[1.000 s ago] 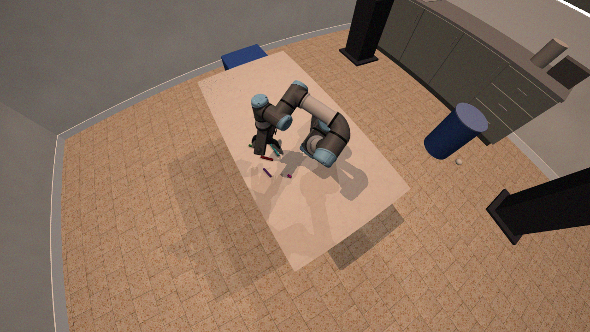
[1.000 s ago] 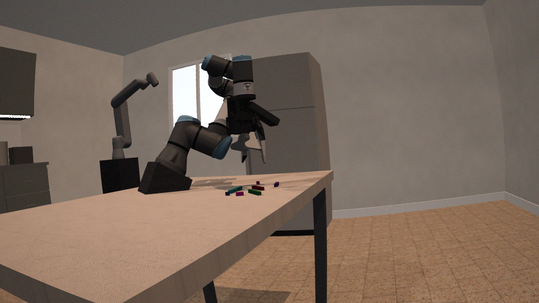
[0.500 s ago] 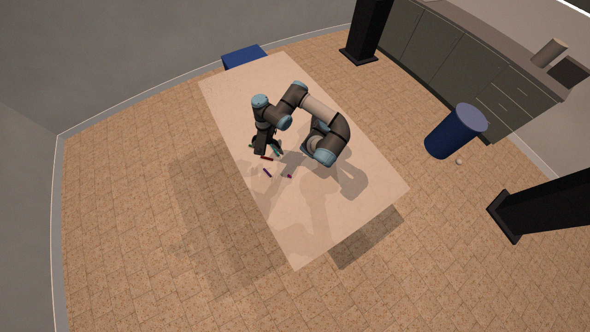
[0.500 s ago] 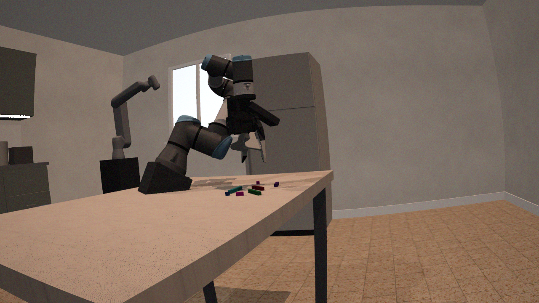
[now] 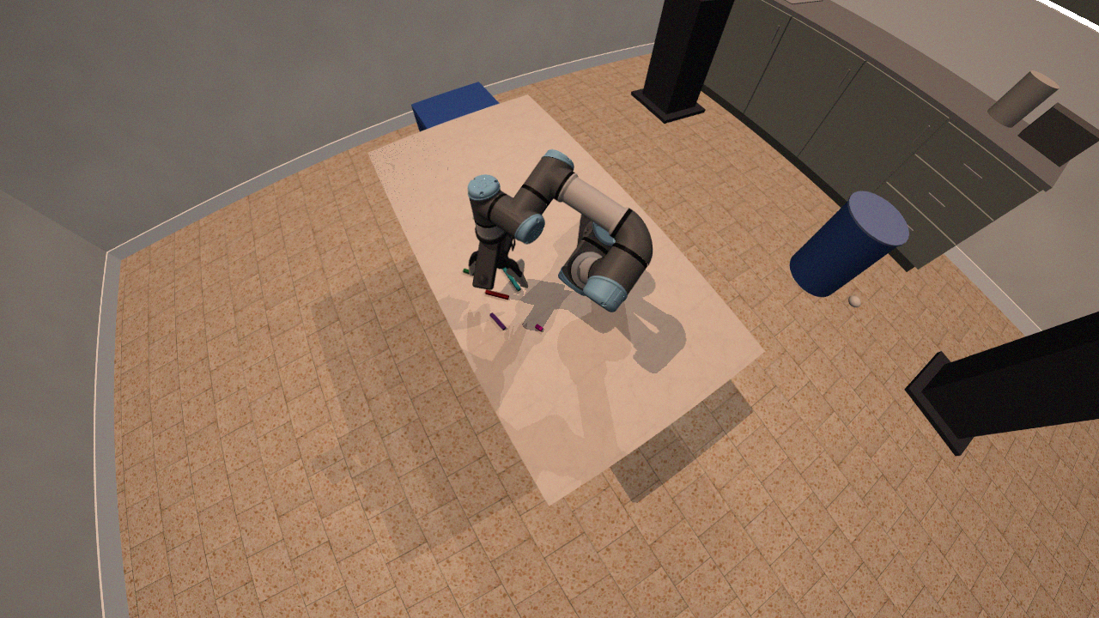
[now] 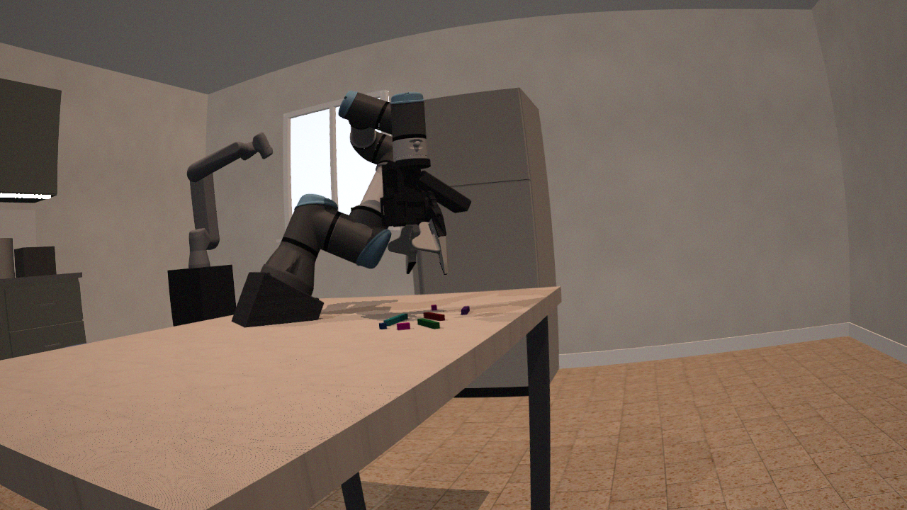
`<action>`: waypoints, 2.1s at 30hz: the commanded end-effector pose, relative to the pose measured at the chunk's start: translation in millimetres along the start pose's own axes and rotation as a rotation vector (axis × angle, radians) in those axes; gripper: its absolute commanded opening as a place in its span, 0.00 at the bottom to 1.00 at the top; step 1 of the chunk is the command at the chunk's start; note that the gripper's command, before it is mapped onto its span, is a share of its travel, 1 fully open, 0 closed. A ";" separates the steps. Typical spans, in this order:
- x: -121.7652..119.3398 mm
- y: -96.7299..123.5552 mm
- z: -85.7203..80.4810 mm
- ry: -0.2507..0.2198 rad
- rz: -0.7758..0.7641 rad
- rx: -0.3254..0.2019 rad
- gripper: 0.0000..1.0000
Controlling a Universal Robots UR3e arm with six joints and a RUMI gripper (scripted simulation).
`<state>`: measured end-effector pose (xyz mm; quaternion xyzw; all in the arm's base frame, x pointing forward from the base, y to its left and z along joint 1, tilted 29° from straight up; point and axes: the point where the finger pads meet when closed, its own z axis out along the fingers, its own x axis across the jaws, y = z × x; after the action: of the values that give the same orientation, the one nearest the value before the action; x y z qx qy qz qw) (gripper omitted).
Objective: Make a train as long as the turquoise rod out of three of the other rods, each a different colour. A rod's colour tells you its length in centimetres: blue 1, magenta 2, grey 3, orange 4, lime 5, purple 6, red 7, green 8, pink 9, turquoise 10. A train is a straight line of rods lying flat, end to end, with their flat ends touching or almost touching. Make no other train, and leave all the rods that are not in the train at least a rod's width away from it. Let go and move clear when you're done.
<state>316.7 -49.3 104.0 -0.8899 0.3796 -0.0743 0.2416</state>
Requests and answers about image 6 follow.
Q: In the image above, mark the turquoise rod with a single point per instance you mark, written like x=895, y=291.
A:
x=396, y=319

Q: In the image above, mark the green rod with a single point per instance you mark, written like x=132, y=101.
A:
x=428, y=323

